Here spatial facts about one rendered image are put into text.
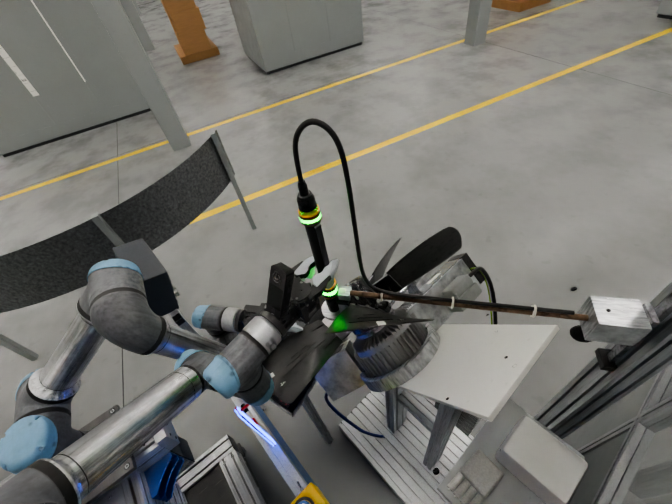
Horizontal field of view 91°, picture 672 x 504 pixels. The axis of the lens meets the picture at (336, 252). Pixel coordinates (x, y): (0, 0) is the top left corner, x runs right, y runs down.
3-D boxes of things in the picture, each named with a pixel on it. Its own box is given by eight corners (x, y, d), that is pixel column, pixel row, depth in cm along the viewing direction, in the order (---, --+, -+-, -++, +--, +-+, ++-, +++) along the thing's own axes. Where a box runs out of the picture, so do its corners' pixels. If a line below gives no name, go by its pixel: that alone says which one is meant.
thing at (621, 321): (628, 319, 74) (649, 298, 67) (639, 348, 69) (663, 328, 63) (575, 314, 76) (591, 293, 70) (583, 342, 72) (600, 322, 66)
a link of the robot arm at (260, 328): (237, 324, 67) (264, 345, 63) (253, 307, 69) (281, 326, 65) (249, 341, 72) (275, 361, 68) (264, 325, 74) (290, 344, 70)
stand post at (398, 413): (405, 424, 184) (409, 351, 117) (394, 437, 180) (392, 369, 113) (398, 418, 186) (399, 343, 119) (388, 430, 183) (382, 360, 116)
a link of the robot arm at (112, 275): (2, 443, 84) (103, 285, 72) (9, 393, 93) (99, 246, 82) (60, 437, 93) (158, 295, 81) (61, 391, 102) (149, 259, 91)
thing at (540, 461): (579, 462, 94) (597, 453, 86) (552, 511, 88) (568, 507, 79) (520, 416, 103) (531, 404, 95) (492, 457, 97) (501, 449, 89)
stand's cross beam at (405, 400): (439, 427, 133) (440, 424, 130) (433, 435, 131) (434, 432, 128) (403, 393, 143) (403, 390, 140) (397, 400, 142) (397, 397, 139)
